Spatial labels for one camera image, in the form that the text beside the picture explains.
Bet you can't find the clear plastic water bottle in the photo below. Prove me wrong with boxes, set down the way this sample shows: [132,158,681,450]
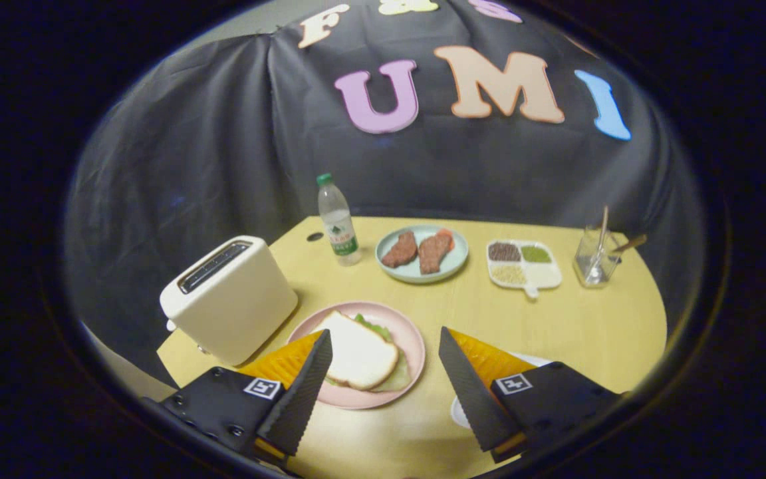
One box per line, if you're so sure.
[317,173,362,267]

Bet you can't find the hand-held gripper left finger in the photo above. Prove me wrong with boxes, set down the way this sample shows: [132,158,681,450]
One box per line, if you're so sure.
[142,329,334,466]

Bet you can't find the cream white toaster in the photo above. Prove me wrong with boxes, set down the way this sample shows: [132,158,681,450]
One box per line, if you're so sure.
[160,236,299,367]

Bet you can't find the light blue plate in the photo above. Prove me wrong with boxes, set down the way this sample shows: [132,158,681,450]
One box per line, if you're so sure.
[375,225,469,285]

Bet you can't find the small white plate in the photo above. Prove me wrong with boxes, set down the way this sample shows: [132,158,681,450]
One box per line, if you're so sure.
[451,353,553,430]

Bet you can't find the wooden stick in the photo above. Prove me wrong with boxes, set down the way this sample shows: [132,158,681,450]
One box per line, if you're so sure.
[611,234,648,255]
[594,205,610,267]

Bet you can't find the white divided grain dish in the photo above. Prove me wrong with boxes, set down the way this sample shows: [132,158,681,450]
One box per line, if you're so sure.
[486,239,563,299]

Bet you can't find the brown meat patty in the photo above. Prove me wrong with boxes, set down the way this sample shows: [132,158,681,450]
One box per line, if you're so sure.
[382,230,418,269]
[418,232,451,275]

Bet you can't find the black backdrop cloth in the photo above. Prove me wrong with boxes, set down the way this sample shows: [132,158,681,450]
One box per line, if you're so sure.
[64,0,706,387]

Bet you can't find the pink plate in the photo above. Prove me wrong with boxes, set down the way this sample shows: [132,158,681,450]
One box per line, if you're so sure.
[287,301,426,410]

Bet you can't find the clear glass cup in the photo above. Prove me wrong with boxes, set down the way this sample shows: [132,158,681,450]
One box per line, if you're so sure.
[573,226,623,289]

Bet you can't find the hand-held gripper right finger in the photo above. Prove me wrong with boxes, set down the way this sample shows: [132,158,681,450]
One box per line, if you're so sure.
[438,326,623,464]

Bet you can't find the white toast bread slice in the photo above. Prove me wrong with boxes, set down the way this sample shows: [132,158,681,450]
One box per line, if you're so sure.
[313,310,400,391]

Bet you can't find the green lettuce leaf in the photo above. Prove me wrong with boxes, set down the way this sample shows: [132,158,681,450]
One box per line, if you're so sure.
[353,313,394,343]

